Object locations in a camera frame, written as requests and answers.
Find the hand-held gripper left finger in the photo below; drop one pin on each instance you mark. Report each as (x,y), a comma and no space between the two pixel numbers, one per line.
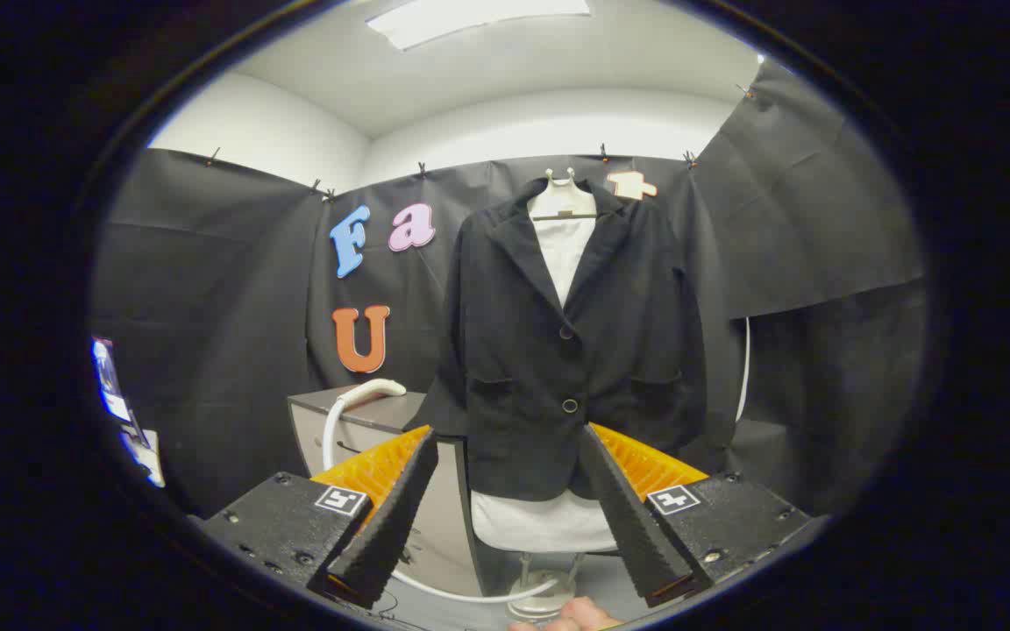
(391,517)

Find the ceiling light panel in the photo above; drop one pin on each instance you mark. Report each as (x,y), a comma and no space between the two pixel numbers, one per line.
(470,17)

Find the white shirt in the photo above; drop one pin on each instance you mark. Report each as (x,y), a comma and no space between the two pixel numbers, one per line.
(562,254)

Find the grey cabinet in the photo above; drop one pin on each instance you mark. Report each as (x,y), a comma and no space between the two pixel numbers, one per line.
(452,499)

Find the clutter of papers and screen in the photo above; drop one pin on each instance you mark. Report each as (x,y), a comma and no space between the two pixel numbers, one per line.
(115,394)

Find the black blazer jacket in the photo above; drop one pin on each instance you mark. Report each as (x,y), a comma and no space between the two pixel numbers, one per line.
(522,368)

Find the black backdrop cloth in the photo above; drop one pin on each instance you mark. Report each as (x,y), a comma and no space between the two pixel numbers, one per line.
(207,307)

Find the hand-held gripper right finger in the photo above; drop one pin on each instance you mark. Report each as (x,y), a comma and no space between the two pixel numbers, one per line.
(632,517)

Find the metal stand base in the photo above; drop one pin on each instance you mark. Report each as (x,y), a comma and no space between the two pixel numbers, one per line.
(540,605)

